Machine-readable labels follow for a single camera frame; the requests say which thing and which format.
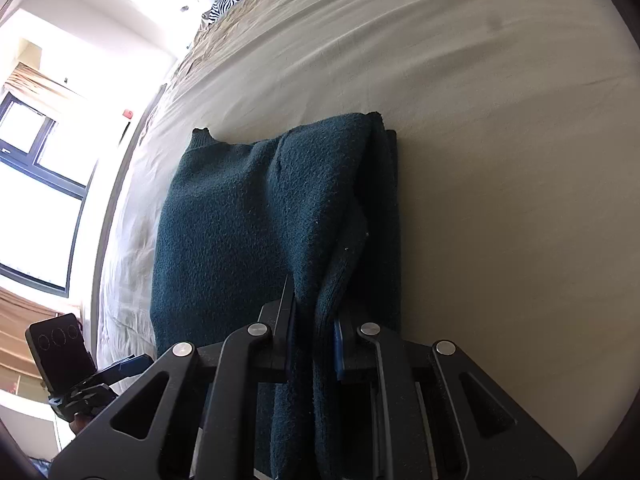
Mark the bed with white sheet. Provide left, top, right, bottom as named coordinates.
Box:
left=80, top=0, right=640, bottom=480

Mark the beige curtain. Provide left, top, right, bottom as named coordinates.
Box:
left=0, top=285, right=73, bottom=393
left=4, top=61, right=77, bottom=102

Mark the black framed window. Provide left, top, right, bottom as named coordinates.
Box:
left=0, top=94, right=101, bottom=297

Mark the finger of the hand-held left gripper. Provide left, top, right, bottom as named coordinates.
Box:
left=96, top=353, right=154, bottom=382

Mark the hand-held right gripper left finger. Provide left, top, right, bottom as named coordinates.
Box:
left=48, top=274, right=301, bottom=480

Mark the dark teal knitted sweater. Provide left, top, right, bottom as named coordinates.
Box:
left=149, top=110, right=403, bottom=480

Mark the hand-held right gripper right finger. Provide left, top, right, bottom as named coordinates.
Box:
left=332, top=310, right=578, bottom=480

